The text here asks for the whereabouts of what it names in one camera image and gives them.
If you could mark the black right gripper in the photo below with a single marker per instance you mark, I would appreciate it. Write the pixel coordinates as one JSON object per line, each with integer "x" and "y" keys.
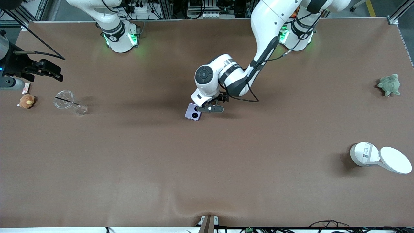
{"x": 16, "y": 66}

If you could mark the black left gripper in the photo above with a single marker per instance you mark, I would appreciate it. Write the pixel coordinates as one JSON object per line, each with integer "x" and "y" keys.
{"x": 222, "y": 97}

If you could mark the lilac flip phone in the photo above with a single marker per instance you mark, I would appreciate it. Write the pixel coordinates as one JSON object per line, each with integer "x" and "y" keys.
{"x": 191, "y": 115}

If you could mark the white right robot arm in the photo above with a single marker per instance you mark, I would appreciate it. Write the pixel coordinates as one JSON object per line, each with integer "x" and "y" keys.
{"x": 118, "y": 35}

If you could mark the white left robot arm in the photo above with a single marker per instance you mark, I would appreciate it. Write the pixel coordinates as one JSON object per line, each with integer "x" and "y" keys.
{"x": 268, "y": 19}

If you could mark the small white printed card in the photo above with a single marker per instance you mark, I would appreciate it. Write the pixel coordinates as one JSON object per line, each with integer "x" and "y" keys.
{"x": 26, "y": 89}

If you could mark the black drinking straw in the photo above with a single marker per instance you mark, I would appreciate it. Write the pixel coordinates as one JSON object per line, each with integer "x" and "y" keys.
{"x": 64, "y": 99}

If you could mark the brown plush toy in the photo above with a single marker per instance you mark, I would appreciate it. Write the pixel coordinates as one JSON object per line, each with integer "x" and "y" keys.
{"x": 26, "y": 101}

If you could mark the clear plastic cup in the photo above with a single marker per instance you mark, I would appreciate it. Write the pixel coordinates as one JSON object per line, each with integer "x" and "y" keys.
{"x": 79, "y": 109}

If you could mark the white terminal strip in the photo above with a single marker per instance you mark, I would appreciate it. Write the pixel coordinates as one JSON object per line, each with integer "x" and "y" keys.
{"x": 213, "y": 15}

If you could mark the white power strip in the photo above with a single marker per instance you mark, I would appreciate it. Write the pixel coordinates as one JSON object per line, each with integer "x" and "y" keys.
{"x": 139, "y": 8}

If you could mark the pile of orange stuffed items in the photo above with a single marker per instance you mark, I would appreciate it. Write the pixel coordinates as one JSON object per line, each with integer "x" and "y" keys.
{"x": 294, "y": 13}

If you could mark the white round canister with lid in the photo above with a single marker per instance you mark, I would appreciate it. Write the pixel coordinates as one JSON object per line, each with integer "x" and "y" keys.
{"x": 359, "y": 155}

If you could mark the white chair leg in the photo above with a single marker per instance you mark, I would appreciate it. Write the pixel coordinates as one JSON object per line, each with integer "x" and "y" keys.
{"x": 357, "y": 5}

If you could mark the green turtle plush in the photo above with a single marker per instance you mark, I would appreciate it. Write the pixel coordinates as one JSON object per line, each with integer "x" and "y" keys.
{"x": 389, "y": 84}

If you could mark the aluminium frame profile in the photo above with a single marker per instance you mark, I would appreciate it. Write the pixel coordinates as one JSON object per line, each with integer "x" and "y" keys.
{"x": 29, "y": 9}
{"x": 396, "y": 17}

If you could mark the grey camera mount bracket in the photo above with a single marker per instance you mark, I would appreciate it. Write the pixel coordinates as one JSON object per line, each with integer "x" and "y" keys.
{"x": 208, "y": 223}

